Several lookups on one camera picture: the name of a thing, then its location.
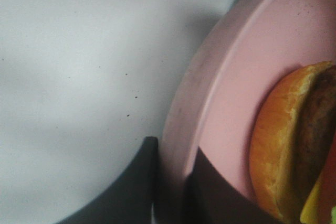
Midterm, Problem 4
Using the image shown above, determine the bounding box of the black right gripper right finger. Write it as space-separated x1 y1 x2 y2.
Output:
182 150 280 224

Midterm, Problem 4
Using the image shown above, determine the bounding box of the burger with sesame bun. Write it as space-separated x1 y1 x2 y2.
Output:
249 61 335 223

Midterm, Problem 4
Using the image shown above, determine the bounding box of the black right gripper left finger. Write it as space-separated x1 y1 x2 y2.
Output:
60 136 158 224

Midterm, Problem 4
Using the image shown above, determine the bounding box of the pink round plate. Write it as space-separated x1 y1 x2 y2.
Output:
162 0 336 201

